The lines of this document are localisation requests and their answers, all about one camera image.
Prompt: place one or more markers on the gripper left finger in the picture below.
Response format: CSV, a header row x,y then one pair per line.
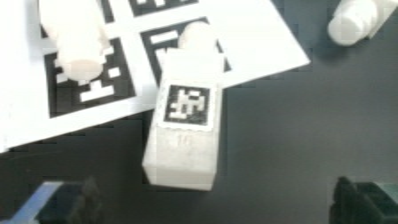
x,y
64,203

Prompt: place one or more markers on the white leg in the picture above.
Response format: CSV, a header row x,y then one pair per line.
x,y
358,20
73,24
182,149

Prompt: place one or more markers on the white marker sheet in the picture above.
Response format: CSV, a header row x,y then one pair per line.
x,y
52,105

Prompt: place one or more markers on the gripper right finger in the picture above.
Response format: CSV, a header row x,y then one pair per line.
x,y
365,203

